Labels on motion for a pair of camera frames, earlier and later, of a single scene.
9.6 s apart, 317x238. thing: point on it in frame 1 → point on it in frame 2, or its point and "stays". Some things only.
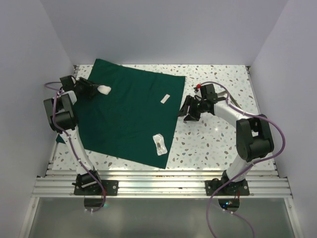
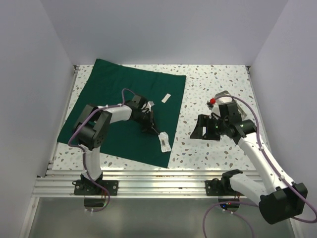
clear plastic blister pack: x=161 y=148 → x=165 y=142
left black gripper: x=89 y=86 → x=148 y=127
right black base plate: x=234 y=188 stays
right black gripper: x=184 y=111 → x=204 y=120
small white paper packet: x=165 y=98 stays
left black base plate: x=111 y=188 stays
